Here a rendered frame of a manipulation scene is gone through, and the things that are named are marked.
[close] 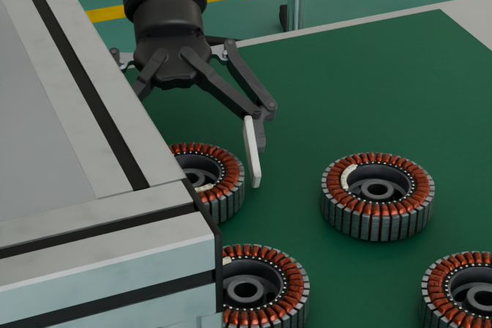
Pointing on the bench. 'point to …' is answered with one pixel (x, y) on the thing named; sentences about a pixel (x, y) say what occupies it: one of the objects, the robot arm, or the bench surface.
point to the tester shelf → (88, 179)
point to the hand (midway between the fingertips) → (189, 179)
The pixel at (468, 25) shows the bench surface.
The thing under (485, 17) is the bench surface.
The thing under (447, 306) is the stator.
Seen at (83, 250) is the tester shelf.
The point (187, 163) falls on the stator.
